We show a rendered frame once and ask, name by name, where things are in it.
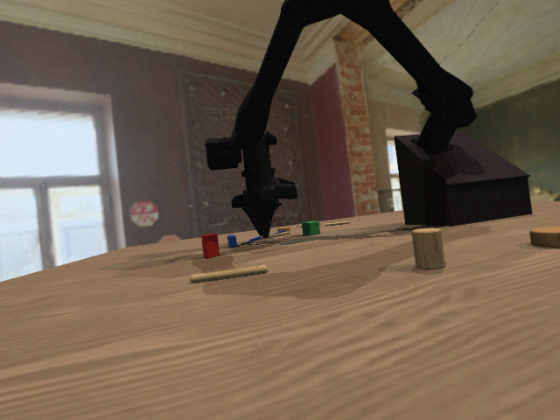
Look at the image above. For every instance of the green block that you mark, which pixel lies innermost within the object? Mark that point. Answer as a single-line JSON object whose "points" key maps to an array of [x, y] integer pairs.
{"points": [[311, 228]]}

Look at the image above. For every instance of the short wooden cylinder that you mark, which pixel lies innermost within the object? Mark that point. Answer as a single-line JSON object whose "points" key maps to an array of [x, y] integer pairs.
{"points": [[428, 247]]}

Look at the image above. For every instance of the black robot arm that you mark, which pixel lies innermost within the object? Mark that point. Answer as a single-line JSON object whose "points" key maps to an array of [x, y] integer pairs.
{"points": [[445, 97]]}

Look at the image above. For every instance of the red block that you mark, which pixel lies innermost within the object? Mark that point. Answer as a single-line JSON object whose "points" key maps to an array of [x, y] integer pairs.
{"points": [[210, 245]]}

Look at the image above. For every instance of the blue block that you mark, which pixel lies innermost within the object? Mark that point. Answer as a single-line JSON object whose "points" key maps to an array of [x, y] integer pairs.
{"points": [[231, 239]]}

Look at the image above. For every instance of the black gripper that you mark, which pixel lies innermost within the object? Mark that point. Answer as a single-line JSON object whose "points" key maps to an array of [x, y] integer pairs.
{"points": [[260, 200]]}

